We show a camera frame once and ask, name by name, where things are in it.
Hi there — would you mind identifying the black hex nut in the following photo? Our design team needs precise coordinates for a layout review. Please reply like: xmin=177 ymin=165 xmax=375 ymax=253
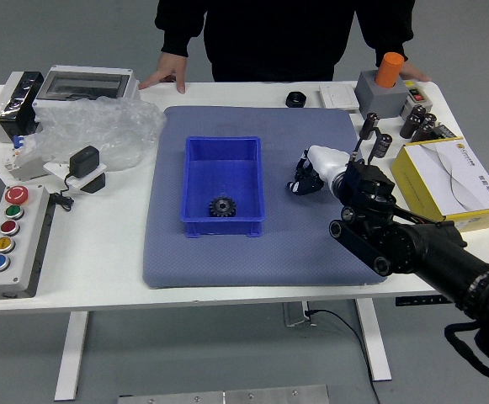
xmin=285 ymin=90 xmax=308 ymax=109

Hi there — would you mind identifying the small black electronic component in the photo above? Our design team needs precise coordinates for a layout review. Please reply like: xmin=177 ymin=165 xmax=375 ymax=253
xmin=431 ymin=121 xmax=458 ymax=141

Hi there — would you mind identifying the black table height panel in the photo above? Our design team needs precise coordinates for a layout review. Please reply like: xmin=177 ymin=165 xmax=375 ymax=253
xmin=395 ymin=295 xmax=454 ymax=306

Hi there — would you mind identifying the black braided cable loop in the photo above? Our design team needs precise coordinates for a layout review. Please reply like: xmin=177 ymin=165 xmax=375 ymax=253
xmin=444 ymin=322 xmax=489 ymax=380

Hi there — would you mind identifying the switch box with red button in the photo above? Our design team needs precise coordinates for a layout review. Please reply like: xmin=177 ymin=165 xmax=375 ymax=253
xmin=399 ymin=78 xmax=427 ymax=119

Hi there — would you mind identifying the grey five-button control box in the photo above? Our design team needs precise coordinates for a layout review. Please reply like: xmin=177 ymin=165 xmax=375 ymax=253
xmin=0 ymin=183 xmax=51 ymax=300

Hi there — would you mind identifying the black adapter cord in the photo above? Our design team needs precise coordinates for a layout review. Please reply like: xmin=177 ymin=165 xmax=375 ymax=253
xmin=48 ymin=174 xmax=76 ymax=211

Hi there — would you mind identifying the black power cable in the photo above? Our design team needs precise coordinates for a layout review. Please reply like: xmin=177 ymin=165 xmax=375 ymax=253
xmin=305 ymin=309 xmax=382 ymax=404

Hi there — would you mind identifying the grey-blue mat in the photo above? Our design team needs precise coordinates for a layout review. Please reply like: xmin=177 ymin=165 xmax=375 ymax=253
xmin=141 ymin=104 xmax=391 ymax=290

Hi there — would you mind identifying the big black gear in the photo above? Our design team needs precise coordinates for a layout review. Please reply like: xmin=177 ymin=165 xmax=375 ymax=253
xmin=209 ymin=195 xmax=237 ymax=219

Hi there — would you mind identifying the distribution box with clear lid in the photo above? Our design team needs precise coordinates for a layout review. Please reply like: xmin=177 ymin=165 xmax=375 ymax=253
xmin=32 ymin=65 xmax=142 ymax=123

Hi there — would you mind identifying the grey block with hole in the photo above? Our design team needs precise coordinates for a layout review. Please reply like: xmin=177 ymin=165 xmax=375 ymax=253
xmin=355 ymin=70 xmax=409 ymax=120

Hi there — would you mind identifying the grey under-table control box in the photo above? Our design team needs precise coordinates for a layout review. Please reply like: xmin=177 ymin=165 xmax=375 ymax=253
xmin=283 ymin=301 xmax=317 ymax=328

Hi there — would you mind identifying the yellow and white cardboard box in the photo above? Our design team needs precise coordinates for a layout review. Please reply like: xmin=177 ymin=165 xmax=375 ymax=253
xmin=391 ymin=136 xmax=489 ymax=232

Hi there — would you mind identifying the clear plastic bag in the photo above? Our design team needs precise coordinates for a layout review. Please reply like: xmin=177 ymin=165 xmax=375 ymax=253
xmin=16 ymin=95 xmax=167 ymax=173

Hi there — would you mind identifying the grey metal plate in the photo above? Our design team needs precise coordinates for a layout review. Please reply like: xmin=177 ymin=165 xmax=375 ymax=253
xmin=117 ymin=383 xmax=330 ymax=404

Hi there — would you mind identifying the white wall switch plate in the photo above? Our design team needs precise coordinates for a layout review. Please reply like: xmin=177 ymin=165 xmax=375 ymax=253
xmin=318 ymin=83 xmax=359 ymax=113

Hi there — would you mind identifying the blue plastic box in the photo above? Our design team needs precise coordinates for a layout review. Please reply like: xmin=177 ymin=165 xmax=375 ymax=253
xmin=179 ymin=135 xmax=267 ymax=239

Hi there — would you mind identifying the orange cylinder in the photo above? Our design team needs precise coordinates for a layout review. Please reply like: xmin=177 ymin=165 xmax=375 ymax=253
xmin=374 ymin=51 xmax=406 ymax=88

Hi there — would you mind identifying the white flat plate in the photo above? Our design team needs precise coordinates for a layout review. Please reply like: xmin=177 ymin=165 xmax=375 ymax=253
xmin=43 ymin=159 xmax=109 ymax=195

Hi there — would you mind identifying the robot right hand white shell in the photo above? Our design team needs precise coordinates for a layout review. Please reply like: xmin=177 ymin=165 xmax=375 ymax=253
xmin=285 ymin=145 xmax=351 ymax=198

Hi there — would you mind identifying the black and white enclosure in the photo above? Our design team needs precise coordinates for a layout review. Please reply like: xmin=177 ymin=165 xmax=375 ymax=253
xmin=0 ymin=70 xmax=45 ymax=143

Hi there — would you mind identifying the person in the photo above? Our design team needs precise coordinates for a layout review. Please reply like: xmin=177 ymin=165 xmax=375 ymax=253
xmin=154 ymin=0 xmax=417 ymax=83

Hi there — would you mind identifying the person's right hand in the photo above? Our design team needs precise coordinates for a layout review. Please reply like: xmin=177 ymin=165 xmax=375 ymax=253
xmin=137 ymin=52 xmax=187 ymax=94

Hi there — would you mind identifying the white table leg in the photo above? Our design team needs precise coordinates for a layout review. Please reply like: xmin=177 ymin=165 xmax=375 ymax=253
xmin=354 ymin=298 xmax=393 ymax=382
xmin=53 ymin=311 xmax=90 ymax=401

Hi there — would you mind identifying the person's left hand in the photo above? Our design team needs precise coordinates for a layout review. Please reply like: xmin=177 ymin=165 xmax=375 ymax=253
xmin=399 ymin=61 xmax=433 ymax=83

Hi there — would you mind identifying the black power adapter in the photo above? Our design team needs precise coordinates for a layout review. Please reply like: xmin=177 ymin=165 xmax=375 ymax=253
xmin=68 ymin=145 xmax=101 ymax=180

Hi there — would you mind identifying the small black gear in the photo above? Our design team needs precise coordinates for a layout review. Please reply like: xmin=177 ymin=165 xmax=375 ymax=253
xmin=293 ymin=162 xmax=312 ymax=183

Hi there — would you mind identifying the white circuit breaker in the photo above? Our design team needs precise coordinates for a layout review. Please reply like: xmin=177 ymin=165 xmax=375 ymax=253
xmin=3 ymin=134 xmax=50 ymax=183

